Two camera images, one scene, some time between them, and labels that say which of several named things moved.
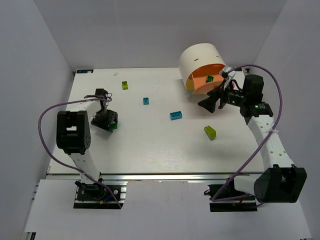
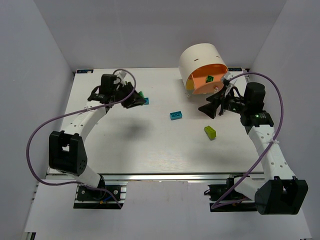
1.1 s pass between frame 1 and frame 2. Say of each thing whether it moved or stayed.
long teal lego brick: stayed
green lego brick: moved
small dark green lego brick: stayed
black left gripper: moved
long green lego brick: stayed
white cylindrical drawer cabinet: stayed
